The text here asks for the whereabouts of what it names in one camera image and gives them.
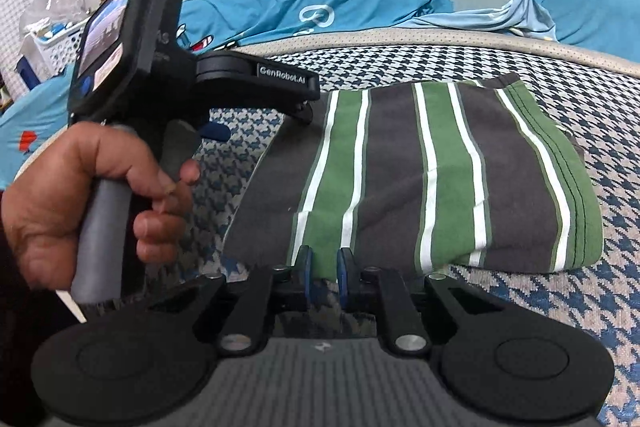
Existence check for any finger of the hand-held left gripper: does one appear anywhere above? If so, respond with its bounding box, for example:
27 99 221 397
197 121 232 142
194 51 321 124

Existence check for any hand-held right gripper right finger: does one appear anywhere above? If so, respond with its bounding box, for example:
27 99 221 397
336 248 506 355

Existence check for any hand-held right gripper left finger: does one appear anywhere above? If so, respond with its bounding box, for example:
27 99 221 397
150 246 316 355

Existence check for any green grey striped t-shirt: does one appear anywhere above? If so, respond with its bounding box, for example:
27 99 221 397
222 74 603 295

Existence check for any person's left hand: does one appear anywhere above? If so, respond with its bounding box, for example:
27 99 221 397
0 123 202 292

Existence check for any white perforated plastic basket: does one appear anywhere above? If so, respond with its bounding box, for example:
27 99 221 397
20 19 88 88

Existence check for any clear plastic bag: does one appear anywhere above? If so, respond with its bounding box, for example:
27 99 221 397
20 0 101 38

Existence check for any grey white checked cloth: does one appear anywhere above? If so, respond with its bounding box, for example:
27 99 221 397
0 0 51 88

